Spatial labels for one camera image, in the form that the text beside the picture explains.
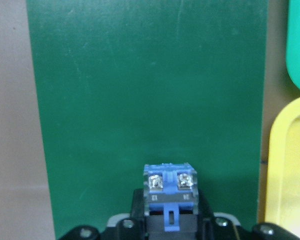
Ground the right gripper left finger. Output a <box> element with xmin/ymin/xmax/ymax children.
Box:
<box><xmin>59</xmin><ymin>213</ymin><xmax>147</xmax><ymax>240</ymax></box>

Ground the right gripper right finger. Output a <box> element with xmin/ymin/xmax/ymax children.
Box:
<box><xmin>197</xmin><ymin>212</ymin><xmax>300</xmax><ymax>240</ymax></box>

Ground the green push button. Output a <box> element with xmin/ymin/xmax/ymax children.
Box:
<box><xmin>130</xmin><ymin>163</ymin><xmax>214</xmax><ymax>240</ymax></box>

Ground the yellow plastic tray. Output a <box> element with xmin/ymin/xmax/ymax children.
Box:
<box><xmin>265</xmin><ymin>97</ymin><xmax>300</xmax><ymax>233</ymax></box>

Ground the green conveyor belt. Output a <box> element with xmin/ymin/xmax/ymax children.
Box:
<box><xmin>26</xmin><ymin>0</ymin><xmax>268</xmax><ymax>238</ymax></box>

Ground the green plastic tray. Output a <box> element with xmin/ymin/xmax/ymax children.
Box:
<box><xmin>286</xmin><ymin>0</ymin><xmax>300</xmax><ymax>89</ymax></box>

